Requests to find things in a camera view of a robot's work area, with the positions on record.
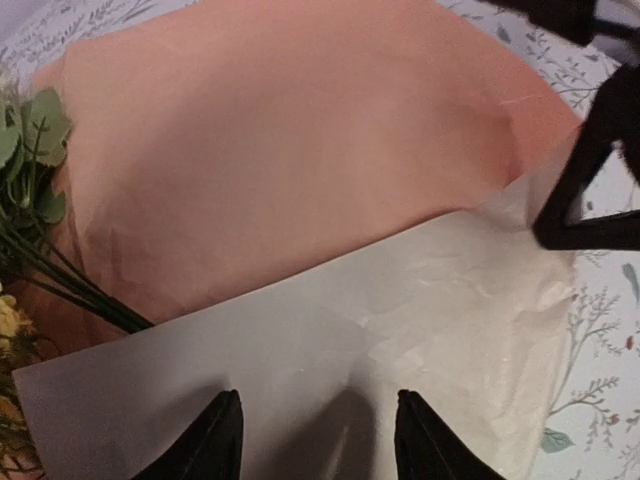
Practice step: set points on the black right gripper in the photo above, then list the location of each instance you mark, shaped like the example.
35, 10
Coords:
575, 21

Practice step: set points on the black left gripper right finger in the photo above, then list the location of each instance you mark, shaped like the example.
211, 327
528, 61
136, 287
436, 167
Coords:
427, 449

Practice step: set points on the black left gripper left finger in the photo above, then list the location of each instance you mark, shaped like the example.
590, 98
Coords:
209, 449

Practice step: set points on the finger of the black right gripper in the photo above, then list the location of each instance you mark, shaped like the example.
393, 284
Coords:
613, 119

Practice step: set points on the peach wrapping paper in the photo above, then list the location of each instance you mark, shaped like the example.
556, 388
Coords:
317, 204

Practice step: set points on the white purple flower bunch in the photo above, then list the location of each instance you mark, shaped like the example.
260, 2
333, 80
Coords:
35, 131

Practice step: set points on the floral tablecloth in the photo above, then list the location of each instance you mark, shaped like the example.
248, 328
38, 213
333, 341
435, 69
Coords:
593, 426

